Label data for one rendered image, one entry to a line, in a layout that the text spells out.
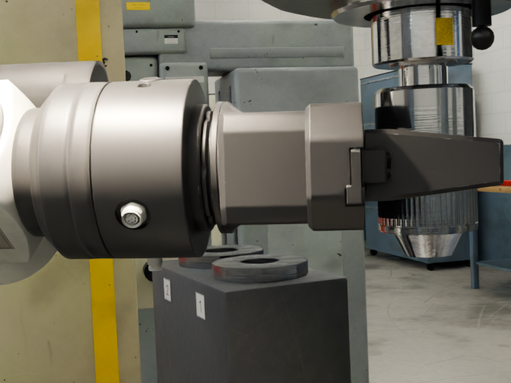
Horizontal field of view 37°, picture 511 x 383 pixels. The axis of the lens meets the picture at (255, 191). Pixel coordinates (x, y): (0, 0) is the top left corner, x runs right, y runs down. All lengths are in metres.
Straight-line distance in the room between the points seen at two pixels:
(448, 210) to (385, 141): 0.04
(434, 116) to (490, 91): 7.51
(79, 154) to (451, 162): 0.16
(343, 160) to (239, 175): 0.05
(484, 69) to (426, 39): 7.62
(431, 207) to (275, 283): 0.34
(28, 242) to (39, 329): 1.70
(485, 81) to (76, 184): 7.64
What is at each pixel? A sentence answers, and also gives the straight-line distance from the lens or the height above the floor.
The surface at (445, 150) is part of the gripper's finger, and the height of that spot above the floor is 1.24.
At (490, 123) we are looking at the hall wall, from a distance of 7.87.
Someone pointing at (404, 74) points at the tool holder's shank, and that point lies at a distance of 0.37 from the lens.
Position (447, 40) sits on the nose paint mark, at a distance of 0.36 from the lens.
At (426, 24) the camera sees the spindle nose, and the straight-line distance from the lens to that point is 0.36.
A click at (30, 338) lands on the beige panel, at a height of 0.79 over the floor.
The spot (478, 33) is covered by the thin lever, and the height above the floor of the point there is 1.29.
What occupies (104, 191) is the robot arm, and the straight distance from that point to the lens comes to 0.35.
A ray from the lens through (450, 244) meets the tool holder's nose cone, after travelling 0.37.
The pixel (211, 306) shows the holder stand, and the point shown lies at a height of 1.11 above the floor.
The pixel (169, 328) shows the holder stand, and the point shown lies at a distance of 0.81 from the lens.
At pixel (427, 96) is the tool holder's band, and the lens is 0.36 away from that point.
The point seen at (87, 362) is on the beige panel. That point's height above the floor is 0.71.
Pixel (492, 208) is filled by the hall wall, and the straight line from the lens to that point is 7.88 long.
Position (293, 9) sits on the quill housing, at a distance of 0.39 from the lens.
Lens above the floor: 1.24
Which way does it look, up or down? 3 degrees down
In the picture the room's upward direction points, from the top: 2 degrees counter-clockwise
